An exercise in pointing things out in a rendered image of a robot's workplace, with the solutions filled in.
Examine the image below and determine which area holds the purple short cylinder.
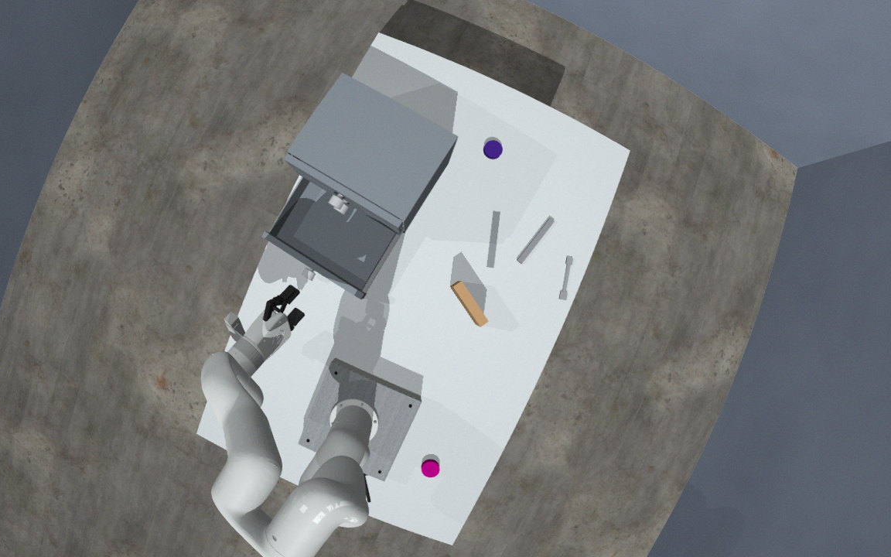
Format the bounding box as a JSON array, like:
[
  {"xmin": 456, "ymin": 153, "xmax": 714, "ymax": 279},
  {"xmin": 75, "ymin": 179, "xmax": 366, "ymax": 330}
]
[{"xmin": 483, "ymin": 140, "xmax": 503, "ymax": 159}]

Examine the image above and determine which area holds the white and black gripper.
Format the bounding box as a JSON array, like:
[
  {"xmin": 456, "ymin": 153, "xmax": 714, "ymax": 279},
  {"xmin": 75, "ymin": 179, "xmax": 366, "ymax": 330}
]
[{"xmin": 241, "ymin": 285, "xmax": 305, "ymax": 361}]

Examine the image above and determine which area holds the brown rectangular box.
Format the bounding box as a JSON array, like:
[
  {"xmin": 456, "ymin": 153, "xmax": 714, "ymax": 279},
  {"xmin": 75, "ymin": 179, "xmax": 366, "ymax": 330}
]
[{"xmin": 450, "ymin": 281, "xmax": 489, "ymax": 327}]

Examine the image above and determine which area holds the magenta short cylinder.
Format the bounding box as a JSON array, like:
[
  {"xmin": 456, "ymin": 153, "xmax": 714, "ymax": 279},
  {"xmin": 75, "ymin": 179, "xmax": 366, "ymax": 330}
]
[{"xmin": 422, "ymin": 460, "xmax": 439, "ymax": 477}]

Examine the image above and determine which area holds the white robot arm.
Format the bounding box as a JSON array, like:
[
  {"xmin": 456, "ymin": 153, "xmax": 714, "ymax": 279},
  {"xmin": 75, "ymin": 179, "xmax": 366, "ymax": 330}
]
[{"xmin": 201, "ymin": 312, "xmax": 378, "ymax": 557}]

